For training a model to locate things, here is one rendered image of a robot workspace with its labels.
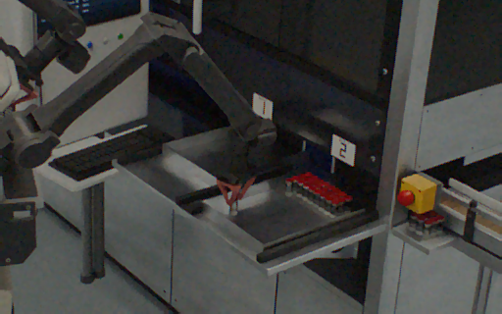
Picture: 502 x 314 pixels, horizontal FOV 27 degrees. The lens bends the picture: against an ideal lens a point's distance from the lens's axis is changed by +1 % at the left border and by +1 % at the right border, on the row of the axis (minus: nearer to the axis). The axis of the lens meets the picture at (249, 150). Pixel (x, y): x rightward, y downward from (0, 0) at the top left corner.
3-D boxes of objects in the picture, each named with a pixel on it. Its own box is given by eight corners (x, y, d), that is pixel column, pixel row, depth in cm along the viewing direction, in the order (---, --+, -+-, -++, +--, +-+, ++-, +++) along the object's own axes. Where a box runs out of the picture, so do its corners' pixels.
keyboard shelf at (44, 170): (128, 123, 338) (128, 115, 337) (187, 150, 321) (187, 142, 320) (14, 161, 307) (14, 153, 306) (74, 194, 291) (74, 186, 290)
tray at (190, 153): (253, 129, 314) (253, 119, 313) (309, 160, 296) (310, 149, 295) (162, 154, 294) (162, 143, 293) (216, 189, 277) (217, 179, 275)
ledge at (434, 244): (427, 219, 272) (428, 213, 272) (466, 240, 264) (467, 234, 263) (391, 234, 264) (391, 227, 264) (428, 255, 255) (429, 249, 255)
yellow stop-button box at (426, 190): (417, 195, 263) (421, 171, 260) (438, 207, 258) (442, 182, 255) (396, 203, 259) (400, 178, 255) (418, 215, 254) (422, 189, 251)
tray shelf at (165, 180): (242, 129, 318) (242, 124, 318) (406, 222, 270) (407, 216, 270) (111, 165, 290) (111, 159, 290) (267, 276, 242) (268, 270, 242)
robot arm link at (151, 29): (156, -7, 212) (177, 24, 207) (185, 26, 223) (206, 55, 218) (-10, 128, 216) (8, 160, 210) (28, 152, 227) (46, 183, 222)
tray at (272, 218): (299, 181, 284) (300, 169, 283) (364, 220, 266) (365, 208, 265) (200, 212, 265) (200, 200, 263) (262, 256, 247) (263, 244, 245)
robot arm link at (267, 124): (231, 102, 251) (248, 126, 246) (270, 94, 257) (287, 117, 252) (221, 136, 259) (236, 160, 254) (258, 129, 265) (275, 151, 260)
